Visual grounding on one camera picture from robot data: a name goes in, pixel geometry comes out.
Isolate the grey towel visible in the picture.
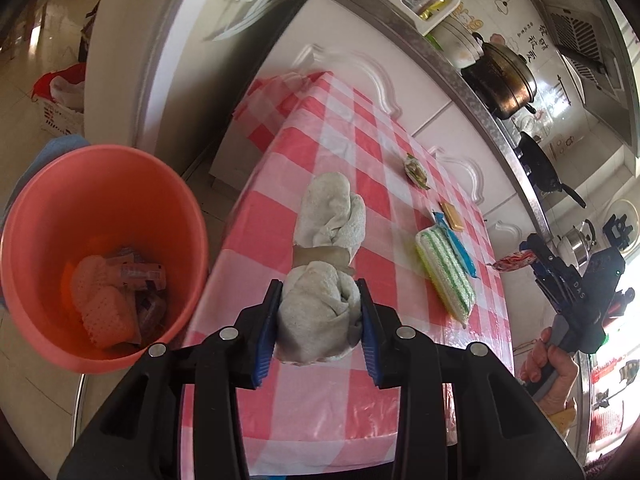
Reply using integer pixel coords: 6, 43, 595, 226
276, 172, 367, 365

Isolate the white foam net sleeve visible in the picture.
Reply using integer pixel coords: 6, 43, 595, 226
70, 255, 141, 351

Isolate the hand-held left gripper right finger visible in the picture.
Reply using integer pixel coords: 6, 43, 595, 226
355, 279, 585, 480

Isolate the red white checkered tablecloth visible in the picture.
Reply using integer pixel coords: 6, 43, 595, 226
180, 71, 516, 476

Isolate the white kitchen cabinet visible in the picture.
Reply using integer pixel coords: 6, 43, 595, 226
210, 0, 551, 271

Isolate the white plastic bag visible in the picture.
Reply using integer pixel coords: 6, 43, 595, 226
50, 76, 86, 111

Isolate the person's right forearm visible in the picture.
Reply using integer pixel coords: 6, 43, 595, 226
547, 405, 578, 433

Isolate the range hood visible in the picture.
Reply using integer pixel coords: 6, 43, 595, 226
542, 2, 636, 111

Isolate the pink plastic bucket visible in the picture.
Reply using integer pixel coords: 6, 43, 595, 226
0, 145, 211, 375

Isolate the steel edged kitchen countertop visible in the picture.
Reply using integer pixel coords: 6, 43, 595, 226
305, 0, 553, 241

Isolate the white laundry basket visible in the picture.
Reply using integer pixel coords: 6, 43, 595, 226
32, 95, 86, 136

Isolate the green striped sponge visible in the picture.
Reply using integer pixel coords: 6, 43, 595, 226
415, 225, 478, 323

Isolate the red cloth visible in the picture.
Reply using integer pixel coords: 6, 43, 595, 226
32, 71, 63, 103

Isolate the person's right hand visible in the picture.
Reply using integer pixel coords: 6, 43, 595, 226
519, 327, 581, 413

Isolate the blue snack packet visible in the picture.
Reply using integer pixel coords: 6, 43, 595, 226
432, 211, 482, 281

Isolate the red white candy wrapper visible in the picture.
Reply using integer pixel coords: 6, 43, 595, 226
486, 252, 537, 273

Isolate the green crumpled wrapper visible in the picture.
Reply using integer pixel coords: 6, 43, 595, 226
402, 154, 432, 191

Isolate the small yellow packet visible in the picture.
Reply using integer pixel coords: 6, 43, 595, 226
439, 201, 466, 233

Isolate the black wok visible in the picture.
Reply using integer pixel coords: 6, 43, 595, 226
515, 131, 587, 209

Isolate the white bowl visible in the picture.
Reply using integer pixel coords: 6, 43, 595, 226
432, 17, 485, 70

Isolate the steel kettle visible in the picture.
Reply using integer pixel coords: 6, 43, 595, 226
557, 219, 598, 266

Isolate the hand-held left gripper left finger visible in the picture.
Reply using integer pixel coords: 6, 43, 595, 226
57, 279, 285, 480

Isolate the blue cloth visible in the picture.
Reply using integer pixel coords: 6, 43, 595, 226
15, 135, 91, 196

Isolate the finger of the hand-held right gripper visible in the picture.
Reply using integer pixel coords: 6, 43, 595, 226
519, 233, 561, 266
530, 260, 571, 311

